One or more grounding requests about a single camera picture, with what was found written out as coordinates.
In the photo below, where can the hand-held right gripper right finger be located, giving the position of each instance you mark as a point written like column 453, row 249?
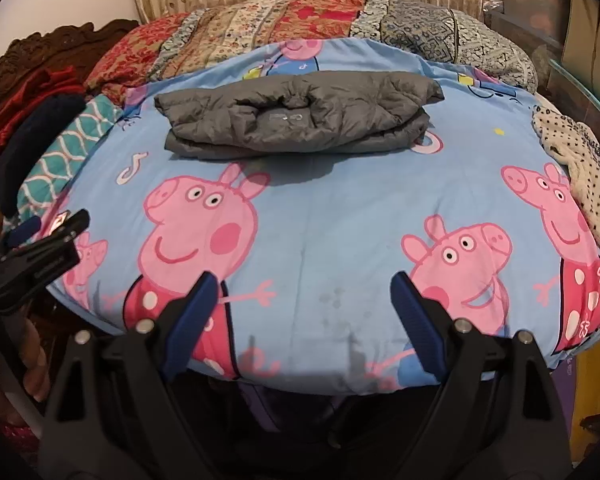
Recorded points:
column 414, row 315

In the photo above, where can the person's left hand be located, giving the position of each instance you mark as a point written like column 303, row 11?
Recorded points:
column 32, row 360

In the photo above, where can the dark navy cloth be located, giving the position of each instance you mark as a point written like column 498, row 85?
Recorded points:
column 35, row 135

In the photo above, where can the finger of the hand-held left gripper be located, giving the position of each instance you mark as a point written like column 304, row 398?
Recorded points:
column 67, row 225
column 40, row 272

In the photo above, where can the red cloth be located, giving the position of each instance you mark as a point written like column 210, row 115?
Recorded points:
column 35, row 95

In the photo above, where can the grey-blue patterned pillow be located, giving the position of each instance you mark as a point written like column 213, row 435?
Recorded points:
column 429, row 35

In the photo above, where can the grey quilted jacket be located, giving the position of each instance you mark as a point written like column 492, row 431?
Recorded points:
column 290, row 120

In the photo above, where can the white black-dotted cloth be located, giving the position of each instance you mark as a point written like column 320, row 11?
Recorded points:
column 579, row 160

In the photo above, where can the blue cartoon pig bed sheet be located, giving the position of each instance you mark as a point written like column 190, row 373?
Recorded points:
column 330, row 220

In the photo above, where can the teal wave-patterned pillow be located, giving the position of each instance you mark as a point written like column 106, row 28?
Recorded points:
column 65, row 160

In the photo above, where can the clear plastic storage bin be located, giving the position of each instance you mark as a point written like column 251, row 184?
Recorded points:
column 524, row 15

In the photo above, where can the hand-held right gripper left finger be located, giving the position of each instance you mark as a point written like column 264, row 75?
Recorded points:
column 192, row 315

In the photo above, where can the carved wooden headboard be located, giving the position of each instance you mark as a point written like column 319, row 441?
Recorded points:
column 55, row 42

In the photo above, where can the red floral patchwork quilt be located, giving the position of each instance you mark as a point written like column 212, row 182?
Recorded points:
column 260, row 20

